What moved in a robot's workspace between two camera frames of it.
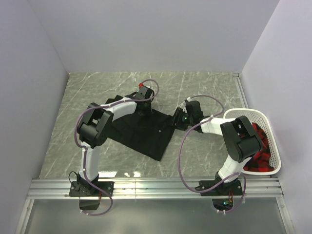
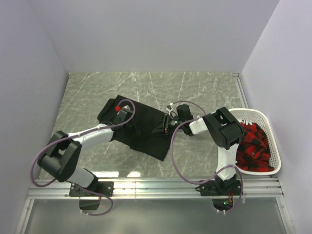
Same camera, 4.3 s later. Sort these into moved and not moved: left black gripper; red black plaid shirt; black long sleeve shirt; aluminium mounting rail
Moved: left black gripper
Not moved: red black plaid shirt; black long sleeve shirt; aluminium mounting rail
